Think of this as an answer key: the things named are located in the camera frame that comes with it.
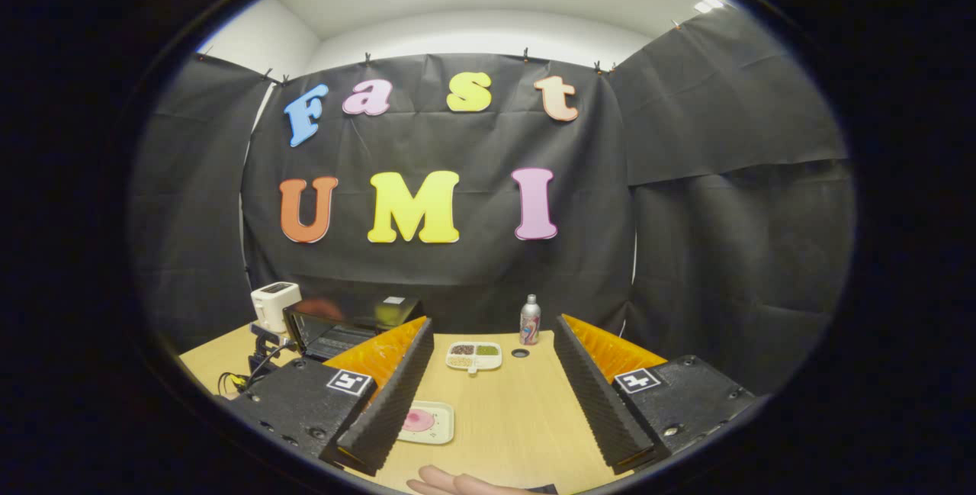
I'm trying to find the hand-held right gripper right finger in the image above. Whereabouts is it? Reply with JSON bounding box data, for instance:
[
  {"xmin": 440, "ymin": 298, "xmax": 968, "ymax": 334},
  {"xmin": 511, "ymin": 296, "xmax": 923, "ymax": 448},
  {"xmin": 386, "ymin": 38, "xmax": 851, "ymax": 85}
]
[{"xmin": 554, "ymin": 313, "xmax": 757, "ymax": 475}]

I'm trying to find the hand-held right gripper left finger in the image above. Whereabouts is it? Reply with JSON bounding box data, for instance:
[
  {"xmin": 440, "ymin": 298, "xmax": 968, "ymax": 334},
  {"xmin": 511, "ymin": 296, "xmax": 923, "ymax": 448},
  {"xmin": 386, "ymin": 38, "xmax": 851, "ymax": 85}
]
[{"xmin": 225, "ymin": 317, "xmax": 435, "ymax": 477}]

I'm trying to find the pale square plate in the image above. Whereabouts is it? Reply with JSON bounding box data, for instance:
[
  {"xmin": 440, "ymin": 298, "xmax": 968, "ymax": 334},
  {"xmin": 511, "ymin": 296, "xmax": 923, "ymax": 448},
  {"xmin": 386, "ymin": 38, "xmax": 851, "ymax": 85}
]
[{"xmin": 396, "ymin": 401, "xmax": 455, "ymax": 445}]

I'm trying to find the black electric oven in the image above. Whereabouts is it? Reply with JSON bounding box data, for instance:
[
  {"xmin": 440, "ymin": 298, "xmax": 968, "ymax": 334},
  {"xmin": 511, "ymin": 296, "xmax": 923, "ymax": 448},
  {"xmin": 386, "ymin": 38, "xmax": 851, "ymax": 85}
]
[{"xmin": 284, "ymin": 297, "xmax": 425, "ymax": 363}]

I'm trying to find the white toaster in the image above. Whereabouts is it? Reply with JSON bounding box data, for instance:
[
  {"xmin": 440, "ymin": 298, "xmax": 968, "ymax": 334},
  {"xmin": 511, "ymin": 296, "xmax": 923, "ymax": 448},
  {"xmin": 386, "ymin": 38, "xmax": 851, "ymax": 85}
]
[{"xmin": 251, "ymin": 282, "xmax": 302, "ymax": 334}]

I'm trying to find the white divided snack dish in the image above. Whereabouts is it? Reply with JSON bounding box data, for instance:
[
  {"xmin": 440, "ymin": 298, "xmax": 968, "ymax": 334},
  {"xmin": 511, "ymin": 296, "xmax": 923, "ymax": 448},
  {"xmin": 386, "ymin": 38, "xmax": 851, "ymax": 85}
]
[{"xmin": 446, "ymin": 341, "xmax": 503, "ymax": 374}]

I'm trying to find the silver spray bottle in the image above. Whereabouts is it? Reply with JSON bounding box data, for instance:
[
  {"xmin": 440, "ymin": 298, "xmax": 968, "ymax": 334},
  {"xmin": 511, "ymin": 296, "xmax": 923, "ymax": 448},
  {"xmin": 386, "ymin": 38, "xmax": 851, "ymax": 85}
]
[{"xmin": 520, "ymin": 294, "xmax": 542, "ymax": 346}]

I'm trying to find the black backdrop cloth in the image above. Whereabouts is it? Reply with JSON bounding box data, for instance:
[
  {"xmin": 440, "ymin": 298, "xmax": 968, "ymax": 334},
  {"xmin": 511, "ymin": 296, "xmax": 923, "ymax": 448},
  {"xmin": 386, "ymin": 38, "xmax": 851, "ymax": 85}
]
[{"xmin": 130, "ymin": 7, "xmax": 855, "ymax": 397}]

